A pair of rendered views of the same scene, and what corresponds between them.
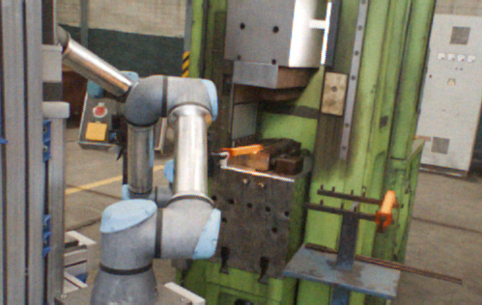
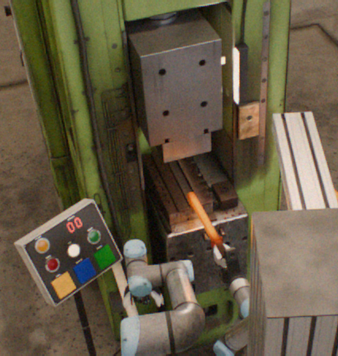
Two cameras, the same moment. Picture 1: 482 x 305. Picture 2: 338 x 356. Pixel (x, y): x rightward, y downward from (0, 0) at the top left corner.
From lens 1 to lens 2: 2.08 m
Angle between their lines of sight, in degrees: 41
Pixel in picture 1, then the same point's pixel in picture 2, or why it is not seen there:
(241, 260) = (207, 285)
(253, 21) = (177, 105)
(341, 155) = (259, 162)
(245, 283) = (213, 296)
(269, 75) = (202, 143)
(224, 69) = (125, 141)
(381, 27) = (283, 52)
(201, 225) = not seen: outside the picture
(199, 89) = not seen: hidden behind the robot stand
